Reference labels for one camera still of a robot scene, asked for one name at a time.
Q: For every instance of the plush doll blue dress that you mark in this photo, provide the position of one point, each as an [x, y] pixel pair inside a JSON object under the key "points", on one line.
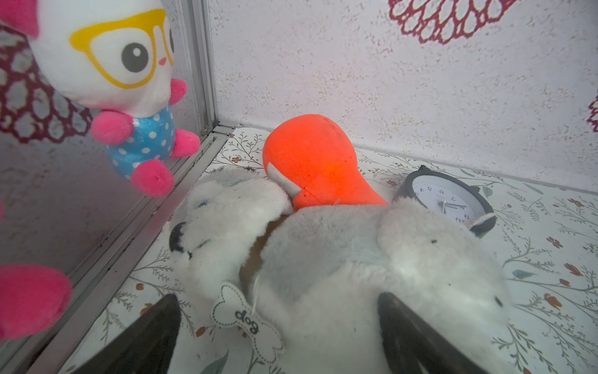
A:
{"points": [[115, 57]]}

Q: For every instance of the white plush dog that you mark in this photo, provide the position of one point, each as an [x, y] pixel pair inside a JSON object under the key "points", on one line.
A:
{"points": [[304, 284]]}

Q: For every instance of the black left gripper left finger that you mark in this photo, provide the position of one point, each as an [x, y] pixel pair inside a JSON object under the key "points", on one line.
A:
{"points": [[146, 347]]}

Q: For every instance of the black alarm clock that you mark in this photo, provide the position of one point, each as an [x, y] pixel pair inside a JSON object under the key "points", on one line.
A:
{"points": [[445, 194]]}

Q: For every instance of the orange plastic toy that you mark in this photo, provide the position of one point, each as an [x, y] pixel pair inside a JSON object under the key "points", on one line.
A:
{"points": [[314, 161]]}

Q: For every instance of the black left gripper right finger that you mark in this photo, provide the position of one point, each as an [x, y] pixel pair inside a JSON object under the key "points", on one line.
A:
{"points": [[412, 346]]}

